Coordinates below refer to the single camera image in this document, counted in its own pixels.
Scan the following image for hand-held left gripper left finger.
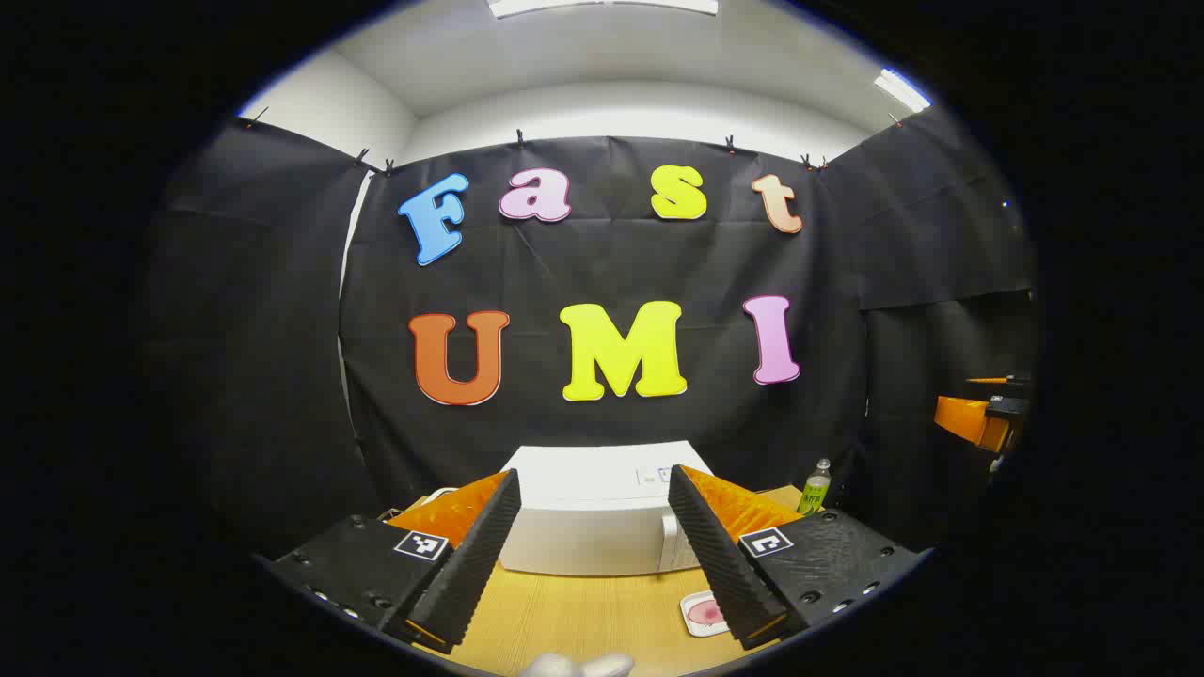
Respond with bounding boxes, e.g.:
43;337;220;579
268;469;523;656

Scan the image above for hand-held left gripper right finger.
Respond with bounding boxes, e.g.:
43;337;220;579
668;464;932;652

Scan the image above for white square food plate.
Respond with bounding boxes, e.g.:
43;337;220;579
679;590;730;638

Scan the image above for white microwave oven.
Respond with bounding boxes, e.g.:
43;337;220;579
499;440;716;577

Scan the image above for green drink bottle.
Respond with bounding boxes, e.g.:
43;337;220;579
797;458;832;516

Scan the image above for small ceiling light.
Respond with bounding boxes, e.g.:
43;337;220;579
873;68;932;114

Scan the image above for black backdrop cloth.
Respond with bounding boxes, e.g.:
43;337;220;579
141;103;1040;556

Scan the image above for long ceiling light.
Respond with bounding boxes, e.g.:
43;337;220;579
487;0;721;20

